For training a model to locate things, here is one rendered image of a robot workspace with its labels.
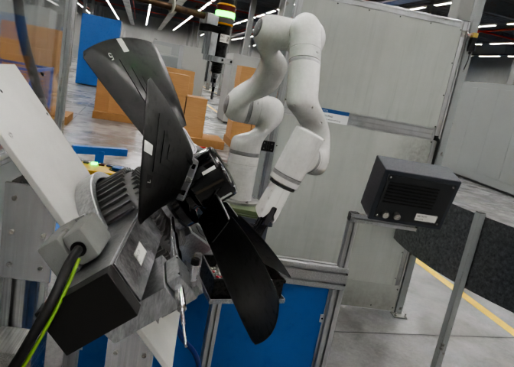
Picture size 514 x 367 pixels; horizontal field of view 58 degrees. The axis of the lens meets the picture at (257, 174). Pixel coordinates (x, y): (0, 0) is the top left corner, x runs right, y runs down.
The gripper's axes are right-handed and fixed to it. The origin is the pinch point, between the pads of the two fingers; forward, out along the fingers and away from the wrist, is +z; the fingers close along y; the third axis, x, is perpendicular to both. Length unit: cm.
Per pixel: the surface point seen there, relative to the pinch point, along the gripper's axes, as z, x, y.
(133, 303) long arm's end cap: 0, -25, 61
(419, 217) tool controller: -23, 51, -20
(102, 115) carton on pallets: 150, -197, -875
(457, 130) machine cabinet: -188, 558, -966
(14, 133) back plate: -7, -57, 34
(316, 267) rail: 8.0, 29.4, -22.4
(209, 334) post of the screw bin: 35.8, 3.3, -4.9
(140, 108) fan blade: -19.5, -39.8, 22.1
